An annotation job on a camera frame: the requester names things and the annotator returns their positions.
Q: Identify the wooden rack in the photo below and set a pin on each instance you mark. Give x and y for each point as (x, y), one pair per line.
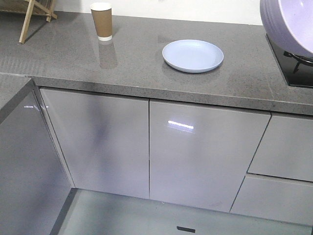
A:
(43, 8)

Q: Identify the grey upper drawer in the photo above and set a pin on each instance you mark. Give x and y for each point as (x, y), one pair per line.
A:
(286, 148)

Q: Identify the grey cabinet door middle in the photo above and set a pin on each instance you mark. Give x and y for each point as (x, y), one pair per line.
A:
(199, 155)

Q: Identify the black gas stove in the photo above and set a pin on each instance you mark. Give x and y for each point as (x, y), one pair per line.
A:
(297, 70)

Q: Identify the light blue plate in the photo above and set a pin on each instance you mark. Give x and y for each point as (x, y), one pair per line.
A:
(192, 56)

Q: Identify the grey lower drawer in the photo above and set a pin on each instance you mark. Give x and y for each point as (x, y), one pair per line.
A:
(276, 199)

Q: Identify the purple bowl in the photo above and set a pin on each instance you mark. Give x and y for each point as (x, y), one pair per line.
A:
(289, 23)

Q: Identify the brown paper cup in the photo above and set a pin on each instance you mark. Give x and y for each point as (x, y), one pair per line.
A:
(102, 17)

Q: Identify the black tape strip floor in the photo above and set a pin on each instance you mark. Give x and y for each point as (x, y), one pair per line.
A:
(185, 229)

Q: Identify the grey side cabinet panel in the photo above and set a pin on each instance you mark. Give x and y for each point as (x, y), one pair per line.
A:
(33, 184)

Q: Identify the grey drawer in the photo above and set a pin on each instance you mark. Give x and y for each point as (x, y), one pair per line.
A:
(276, 199)
(286, 148)

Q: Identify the grey cabinet door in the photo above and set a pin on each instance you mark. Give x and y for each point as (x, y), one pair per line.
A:
(199, 155)
(104, 140)

